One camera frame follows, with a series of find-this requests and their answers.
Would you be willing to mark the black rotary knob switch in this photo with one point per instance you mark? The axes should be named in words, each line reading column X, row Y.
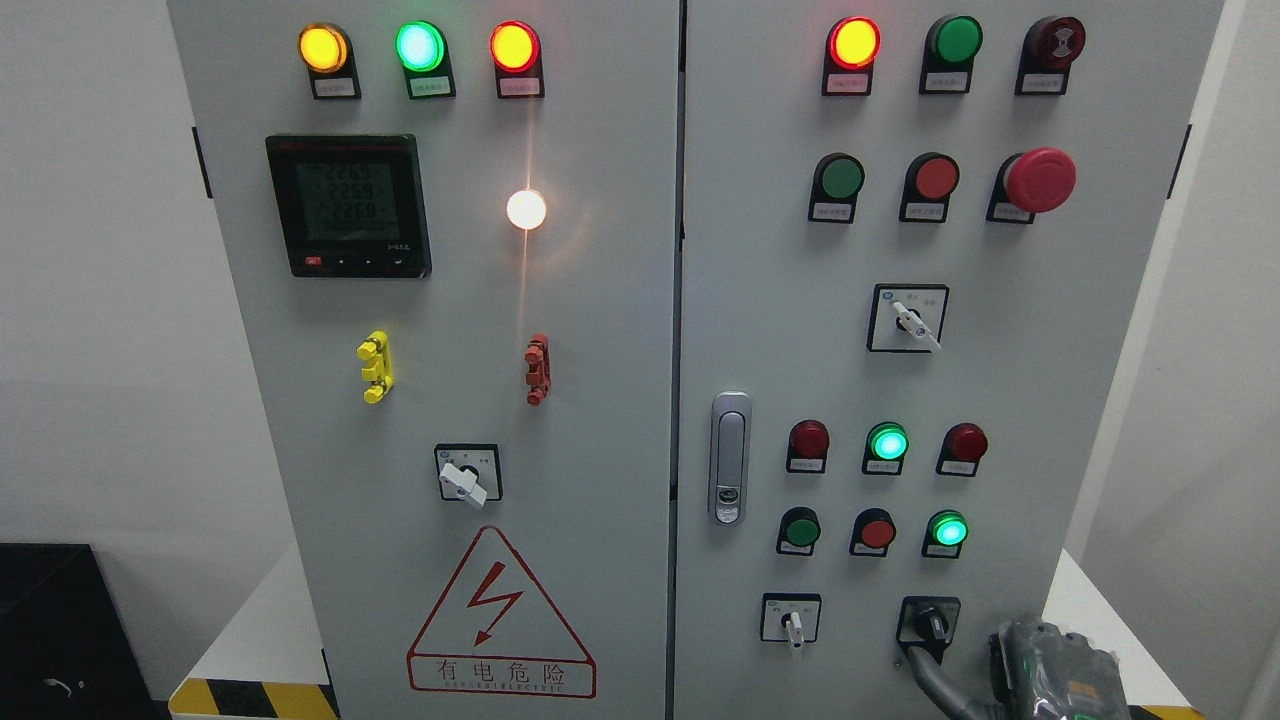
column 928, row 623

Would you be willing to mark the red push button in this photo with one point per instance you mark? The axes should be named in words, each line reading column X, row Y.
column 929, row 182
column 872, row 533

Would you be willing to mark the white-handled selector switch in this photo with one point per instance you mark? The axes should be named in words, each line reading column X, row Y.
column 907, row 318
column 790, row 618

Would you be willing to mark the red terminal clip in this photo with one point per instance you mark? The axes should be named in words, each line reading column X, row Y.
column 537, row 375

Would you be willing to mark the red emergency stop mushroom button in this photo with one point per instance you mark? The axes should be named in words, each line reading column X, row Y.
column 1031, row 183

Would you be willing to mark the red push button lower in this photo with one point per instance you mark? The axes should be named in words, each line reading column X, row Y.
column 872, row 533

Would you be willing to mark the black digital power meter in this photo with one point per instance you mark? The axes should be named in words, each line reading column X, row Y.
column 351, row 206

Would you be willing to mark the green lit push button lower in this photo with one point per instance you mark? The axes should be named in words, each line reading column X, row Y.
column 945, row 535

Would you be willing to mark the white platform with hazard stripes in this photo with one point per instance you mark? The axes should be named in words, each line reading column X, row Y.
column 268, row 663

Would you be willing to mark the green indicator lamp top left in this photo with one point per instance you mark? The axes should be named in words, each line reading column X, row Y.
column 426, row 62

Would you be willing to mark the red push button upper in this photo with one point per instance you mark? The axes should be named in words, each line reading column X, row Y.
column 929, row 182

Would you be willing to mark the dark red lamp middle right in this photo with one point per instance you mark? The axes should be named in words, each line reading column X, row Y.
column 963, row 446

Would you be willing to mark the white-handled selector switch lower right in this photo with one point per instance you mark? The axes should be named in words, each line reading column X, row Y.
column 790, row 618

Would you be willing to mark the dark red lamp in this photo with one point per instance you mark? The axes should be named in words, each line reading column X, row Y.
column 963, row 446
column 808, row 447

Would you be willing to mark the grey right cabinet door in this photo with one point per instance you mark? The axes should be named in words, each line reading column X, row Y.
column 778, row 307

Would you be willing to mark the yellow terminal clip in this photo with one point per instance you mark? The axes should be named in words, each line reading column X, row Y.
column 374, row 352

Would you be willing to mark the red-orange indicator lamp left door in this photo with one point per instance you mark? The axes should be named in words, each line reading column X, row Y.
column 518, row 64

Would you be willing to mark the grey cabinet door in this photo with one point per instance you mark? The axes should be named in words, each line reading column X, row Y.
column 586, row 473
column 778, row 307

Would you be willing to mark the dark green lamp top right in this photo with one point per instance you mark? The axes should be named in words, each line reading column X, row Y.
column 948, row 56

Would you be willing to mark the green push button upper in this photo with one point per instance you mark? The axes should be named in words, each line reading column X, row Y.
column 837, row 181

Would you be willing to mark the white lit indicator lamp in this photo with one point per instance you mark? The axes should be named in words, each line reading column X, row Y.
column 526, row 209

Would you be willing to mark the grey left cabinet door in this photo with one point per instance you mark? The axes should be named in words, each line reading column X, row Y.
column 586, row 473

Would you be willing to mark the silver door lock handle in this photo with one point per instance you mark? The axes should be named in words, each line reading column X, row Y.
column 730, row 425

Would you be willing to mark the dark red lamp middle left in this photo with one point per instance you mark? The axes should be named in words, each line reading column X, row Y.
column 808, row 447

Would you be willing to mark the white-handled selector switch upper right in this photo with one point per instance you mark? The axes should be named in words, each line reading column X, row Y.
column 907, row 318

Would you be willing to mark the red lit lamp right door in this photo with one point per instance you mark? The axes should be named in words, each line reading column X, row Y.
column 852, row 46

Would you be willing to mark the green lit lamp middle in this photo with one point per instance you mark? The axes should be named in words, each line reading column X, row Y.
column 885, row 450

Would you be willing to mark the black box lower left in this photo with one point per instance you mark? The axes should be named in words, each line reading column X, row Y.
column 64, row 652

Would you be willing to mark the red electric hazard warning sticker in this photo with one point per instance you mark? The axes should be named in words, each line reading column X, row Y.
column 495, row 630

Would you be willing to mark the white-handled selector switch left door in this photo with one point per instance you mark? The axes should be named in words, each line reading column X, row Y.
column 469, row 473

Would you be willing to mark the yellow indicator lamp top left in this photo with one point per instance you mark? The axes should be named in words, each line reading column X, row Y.
column 329, row 59

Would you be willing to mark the dark red buzzer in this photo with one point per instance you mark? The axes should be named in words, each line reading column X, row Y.
column 1051, row 46

